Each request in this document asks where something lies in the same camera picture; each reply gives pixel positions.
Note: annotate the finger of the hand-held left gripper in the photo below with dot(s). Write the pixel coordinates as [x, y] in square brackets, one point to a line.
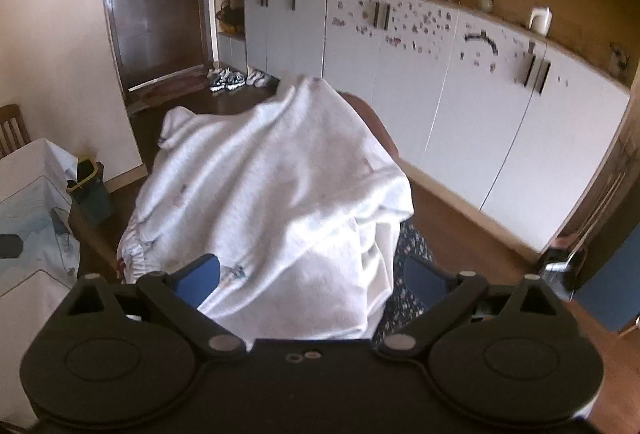
[10, 247]

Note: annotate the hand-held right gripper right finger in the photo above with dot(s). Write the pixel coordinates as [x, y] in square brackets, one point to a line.
[425, 279]

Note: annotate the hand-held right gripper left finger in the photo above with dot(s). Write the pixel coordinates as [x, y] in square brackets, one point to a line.
[197, 281]

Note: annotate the white fleece garment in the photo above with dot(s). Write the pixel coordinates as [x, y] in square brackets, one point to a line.
[260, 174]

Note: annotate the floral patterned cloth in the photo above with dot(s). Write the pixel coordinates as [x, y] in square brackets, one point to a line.
[412, 244]

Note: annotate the dark green trash bin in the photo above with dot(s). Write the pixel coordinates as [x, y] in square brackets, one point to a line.
[92, 196]

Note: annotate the wooden slatted chair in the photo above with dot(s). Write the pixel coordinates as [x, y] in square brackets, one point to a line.
[11, 126]

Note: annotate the black stool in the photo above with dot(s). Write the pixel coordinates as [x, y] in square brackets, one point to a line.
[562, 266]

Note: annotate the blue panel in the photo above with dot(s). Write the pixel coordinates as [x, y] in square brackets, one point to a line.
[612, 284]

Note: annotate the dark and white sneaker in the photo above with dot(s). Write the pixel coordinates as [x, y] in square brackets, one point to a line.
[219, 80]
[235, 79]

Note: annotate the pair of white shoes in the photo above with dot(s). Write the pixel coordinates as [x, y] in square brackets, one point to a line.
[257, 78]

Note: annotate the dark wooden door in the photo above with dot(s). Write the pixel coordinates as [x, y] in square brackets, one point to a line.
[155, 24]

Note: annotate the dark woven basket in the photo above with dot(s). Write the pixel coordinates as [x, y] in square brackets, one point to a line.
[230, 18]

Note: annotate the small round ornament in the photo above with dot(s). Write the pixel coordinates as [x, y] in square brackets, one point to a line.
[485, 3]

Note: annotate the white mug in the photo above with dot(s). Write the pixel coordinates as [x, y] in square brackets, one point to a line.
[540, 20]

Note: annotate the white and wood wall cabinet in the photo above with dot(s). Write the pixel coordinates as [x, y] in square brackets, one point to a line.
[450, 79]

